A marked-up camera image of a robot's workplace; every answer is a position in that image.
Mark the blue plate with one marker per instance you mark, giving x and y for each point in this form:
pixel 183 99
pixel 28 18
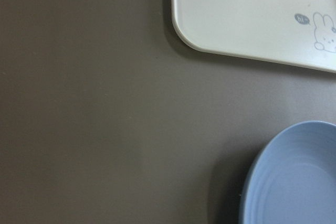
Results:
pixel 292 179

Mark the cream rabbit tray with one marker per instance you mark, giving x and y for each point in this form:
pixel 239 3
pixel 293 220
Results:
pixel 292 32

